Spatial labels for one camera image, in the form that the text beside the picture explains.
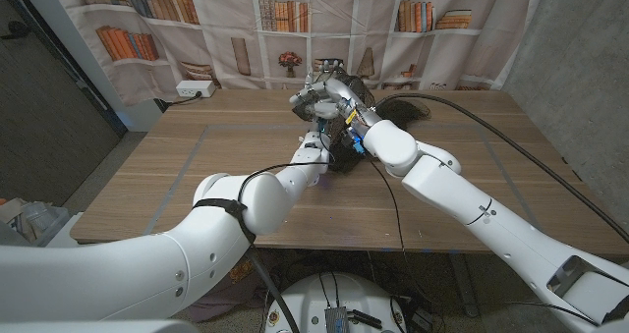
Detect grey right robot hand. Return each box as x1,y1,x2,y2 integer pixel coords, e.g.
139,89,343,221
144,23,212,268
288,77,382,129

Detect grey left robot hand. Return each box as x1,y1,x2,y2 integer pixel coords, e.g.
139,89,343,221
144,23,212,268
304,59,346,89

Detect cream bottle with orange label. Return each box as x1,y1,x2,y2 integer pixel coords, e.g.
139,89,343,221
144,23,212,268
293,71,375,123

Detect black mesh netting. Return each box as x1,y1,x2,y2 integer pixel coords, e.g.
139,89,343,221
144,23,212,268
292,67,432,175

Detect printed bookshelf backdrop curtain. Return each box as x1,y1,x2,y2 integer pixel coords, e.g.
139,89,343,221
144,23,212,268
46,0,547,107

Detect white power strip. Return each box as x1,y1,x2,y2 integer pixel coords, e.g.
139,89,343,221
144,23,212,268
175,80,216,99

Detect white robot torso base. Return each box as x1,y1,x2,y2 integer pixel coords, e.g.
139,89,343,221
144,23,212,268
264,272,408,333

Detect grey finned module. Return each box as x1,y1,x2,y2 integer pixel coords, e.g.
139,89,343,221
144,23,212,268
323,306,350,333

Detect grey table leg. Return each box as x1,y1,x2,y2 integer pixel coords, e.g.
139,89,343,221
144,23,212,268
449,252,481,318

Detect purple cloth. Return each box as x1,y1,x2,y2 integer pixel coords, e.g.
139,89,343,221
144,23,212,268
189,258,266,323

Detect dark door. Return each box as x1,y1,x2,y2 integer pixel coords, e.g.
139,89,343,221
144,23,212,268
0,0,130,207

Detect clear plastic container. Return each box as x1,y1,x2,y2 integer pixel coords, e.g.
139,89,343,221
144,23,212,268
22,200,70,246

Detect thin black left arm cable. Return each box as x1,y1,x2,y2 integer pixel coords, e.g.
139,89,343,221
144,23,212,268
238,160,330,201

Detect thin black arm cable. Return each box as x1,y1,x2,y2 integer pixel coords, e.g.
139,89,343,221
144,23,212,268
238,160,330,201
368,158,410,275

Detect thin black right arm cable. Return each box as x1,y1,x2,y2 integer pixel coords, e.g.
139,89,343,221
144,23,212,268
368,158,410,275

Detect black power strip cord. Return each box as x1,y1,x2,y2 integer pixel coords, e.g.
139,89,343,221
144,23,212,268
154,90,203,113

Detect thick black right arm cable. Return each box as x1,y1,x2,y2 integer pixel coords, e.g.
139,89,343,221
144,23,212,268
375,92,629,244

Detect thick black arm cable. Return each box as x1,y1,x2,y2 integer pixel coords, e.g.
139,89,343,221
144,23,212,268
375,92,629,244
245,247,301,333

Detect orange tangled cord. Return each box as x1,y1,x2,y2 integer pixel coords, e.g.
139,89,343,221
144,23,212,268
228,258,253,283

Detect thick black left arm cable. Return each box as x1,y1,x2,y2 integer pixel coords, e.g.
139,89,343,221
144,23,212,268
245,247,301,333

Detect black door handle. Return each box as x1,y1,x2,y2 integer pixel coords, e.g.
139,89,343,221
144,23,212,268
0,21,31,41

